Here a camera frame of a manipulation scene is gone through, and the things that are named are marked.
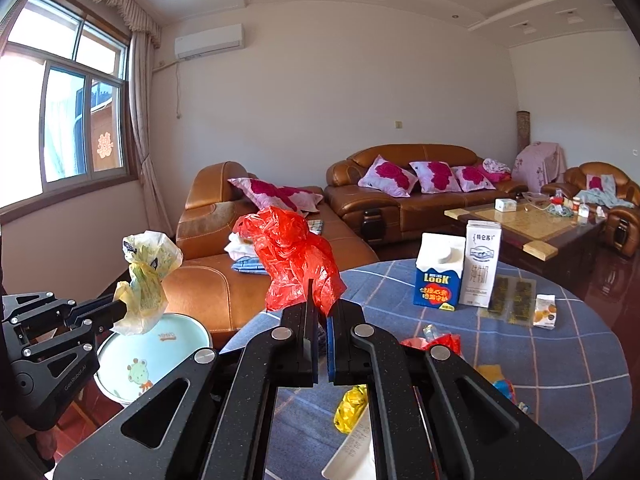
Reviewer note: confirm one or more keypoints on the beige curtain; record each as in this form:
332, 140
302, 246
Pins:
145, 135

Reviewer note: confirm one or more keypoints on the brown leather armchair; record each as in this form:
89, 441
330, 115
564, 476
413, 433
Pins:
622, 220

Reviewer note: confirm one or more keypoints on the yellow crumpled wrapper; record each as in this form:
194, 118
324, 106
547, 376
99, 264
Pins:
350, 407

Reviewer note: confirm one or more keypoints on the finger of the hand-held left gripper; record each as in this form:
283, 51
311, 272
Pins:
60, 340
95, 308

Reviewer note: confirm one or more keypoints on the red plastic bag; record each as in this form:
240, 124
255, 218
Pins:
290, 260

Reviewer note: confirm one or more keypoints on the air conditioner pipe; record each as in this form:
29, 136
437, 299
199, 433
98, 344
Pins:
177, 85

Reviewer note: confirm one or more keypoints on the red crumpled wrapper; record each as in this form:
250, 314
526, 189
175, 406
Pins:
445, 342

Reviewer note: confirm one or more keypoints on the brown leather chaise sofa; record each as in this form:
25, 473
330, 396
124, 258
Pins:
210, 185

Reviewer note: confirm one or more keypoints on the checked folded cloth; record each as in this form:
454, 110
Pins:
315, 225

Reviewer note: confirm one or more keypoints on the blue and white carton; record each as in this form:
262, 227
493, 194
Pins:
435, 280

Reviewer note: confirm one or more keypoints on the dark patterned clear sachet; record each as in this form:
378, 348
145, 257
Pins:
522, 302
500, 297

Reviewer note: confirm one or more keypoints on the pink floral folded blanket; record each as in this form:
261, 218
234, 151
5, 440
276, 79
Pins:
497, 167

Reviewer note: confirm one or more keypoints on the large pink floral pillow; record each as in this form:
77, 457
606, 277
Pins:
280, 195

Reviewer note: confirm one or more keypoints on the rolled standing mat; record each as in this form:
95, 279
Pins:
523, 135

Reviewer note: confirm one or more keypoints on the yellowish plastic bag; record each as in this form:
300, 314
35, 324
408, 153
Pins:
147, 280

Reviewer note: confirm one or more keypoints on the white folded cloth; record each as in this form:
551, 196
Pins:
240, 246

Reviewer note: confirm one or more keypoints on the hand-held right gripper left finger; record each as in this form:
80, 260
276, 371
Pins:
314, 350

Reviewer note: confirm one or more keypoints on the orange wrapper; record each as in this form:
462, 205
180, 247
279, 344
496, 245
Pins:
490, 374

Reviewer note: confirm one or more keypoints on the pink cloth-covered appliance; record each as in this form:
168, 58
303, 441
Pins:
540, 165

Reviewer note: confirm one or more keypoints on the brown leather three-seat sofa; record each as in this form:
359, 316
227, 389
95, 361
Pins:
425, 212

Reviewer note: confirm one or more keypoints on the small pink armchair pillow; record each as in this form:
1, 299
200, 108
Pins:
594, 182

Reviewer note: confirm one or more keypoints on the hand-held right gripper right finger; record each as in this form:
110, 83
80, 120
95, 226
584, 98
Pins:
331, 355

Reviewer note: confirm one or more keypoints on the wooden coffee table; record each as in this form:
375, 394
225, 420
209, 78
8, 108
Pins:
540, 225

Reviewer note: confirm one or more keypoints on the tall white milk carton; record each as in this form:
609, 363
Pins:
480, 260

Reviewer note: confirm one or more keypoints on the clear plastic tray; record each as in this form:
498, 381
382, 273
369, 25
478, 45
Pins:
535, 198

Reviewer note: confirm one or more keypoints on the blue wrapper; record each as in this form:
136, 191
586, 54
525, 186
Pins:
505, 391

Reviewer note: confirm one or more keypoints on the sliding window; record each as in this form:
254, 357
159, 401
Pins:
65, 110

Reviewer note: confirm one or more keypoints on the blue striped folded cloth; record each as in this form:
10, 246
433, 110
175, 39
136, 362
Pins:
247, 265

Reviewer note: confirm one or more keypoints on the beige curtain valance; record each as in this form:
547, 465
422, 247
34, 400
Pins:
120, 5

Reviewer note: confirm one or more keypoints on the light blue cloth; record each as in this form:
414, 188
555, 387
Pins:
612, 195

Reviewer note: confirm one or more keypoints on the white orange snack packet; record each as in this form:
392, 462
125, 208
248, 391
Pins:
545, 312

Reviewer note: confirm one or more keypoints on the square ceiling light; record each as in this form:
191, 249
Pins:
612, 3
525, 25
567, 13

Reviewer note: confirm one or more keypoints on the white wall air conditioner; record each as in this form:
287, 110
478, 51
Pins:
210, 41

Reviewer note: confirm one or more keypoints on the white tissue box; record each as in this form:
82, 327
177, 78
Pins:
506, 205

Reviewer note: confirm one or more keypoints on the blue checked tablecloth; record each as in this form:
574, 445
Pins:
550, 360

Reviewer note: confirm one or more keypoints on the white flat packet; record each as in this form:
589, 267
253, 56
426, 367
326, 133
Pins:
355, 455

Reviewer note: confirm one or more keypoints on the window paper cutout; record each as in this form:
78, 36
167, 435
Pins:
105, 146

